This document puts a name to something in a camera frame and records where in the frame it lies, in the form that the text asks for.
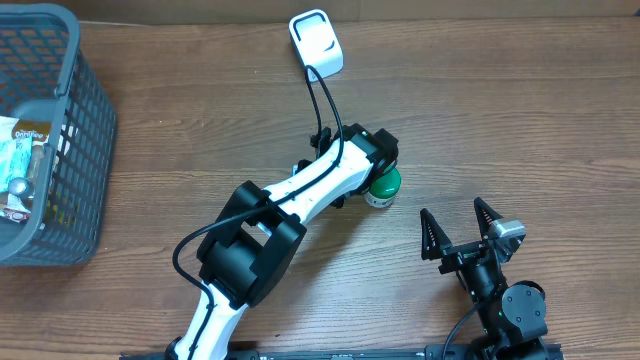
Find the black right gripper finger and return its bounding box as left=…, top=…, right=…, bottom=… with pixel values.
left=474, top=197, right=502, bottom=238
left=420, top=208, right=452, bottom=260

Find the green lid white jar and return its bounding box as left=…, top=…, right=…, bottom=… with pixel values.
left=364, top=168, right=402, bottom=208

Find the yellow bottle with silver cap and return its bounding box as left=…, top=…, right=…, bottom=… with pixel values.
left=8, top=177, right=35, bottom=199

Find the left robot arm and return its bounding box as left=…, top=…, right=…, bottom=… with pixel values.
left=162, top=124, right=399, bottom=359

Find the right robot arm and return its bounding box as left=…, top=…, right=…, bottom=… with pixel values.
left=420, top=197, right=551, bottom=359

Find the white barcode scanner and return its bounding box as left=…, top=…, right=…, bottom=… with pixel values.
left=288, top=9, right=344, bottom=78

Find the brown snack package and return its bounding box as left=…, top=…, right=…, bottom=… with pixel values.
left=11, top=119, right=53, bottom=187

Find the grey plastic shopping basket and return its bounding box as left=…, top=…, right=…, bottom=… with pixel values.
left=1, top=3, right=117, bottom=267

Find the teal white large packet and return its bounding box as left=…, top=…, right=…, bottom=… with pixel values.
left=0, top=137, right=33, bottom=193

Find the red white snack packet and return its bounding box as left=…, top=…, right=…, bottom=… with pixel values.
left=0, top=192, right=31, bottom=224

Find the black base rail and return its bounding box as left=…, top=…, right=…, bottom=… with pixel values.
left=118, top=344, right=565, bottom=360

